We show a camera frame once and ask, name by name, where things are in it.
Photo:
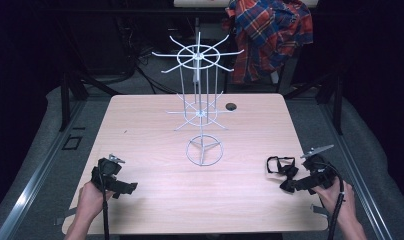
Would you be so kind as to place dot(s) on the person's left hand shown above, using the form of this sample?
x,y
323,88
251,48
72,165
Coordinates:
x,y
89,200

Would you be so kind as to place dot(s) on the black stand leg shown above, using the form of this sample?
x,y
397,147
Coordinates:
x,y
65,100
336,100

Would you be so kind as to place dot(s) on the grey tape strip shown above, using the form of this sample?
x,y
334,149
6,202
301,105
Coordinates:
x,y
320,210
64,216

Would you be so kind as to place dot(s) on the metal floor rail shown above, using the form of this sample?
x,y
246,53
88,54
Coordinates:
x,y
30,190
353,173

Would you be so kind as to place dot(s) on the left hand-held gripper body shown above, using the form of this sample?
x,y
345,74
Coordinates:
x,y
107,170

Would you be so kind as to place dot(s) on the plaid shirt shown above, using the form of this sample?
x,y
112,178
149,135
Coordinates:
x,y
270,36

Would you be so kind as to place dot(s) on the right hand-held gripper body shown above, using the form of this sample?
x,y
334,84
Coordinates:
x,y
320,173

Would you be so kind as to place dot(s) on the person's right hand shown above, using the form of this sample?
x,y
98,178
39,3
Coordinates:
x,y
336,201

